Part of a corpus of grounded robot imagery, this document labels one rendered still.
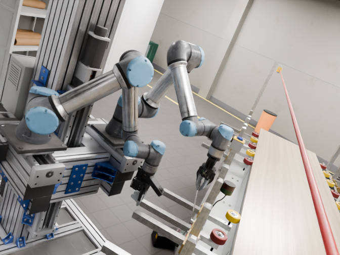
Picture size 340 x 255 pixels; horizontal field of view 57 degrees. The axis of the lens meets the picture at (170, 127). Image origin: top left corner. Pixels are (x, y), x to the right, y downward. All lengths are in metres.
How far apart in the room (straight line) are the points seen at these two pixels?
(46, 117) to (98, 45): 0.47
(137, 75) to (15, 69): 0.84
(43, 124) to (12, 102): 0.66
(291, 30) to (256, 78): 1.39
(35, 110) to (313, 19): 7.57
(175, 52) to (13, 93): 0.92
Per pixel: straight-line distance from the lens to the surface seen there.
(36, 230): 2.04
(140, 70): 1.26
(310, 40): 8.24
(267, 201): 2.20
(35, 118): 1.28
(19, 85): 1.85
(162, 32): 10.64
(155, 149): 1.48
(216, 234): 1.59
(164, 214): 1.62
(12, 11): 3.42
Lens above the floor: 1.74
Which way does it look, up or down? 18 degrees down
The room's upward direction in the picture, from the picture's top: 22 degrees clockwise
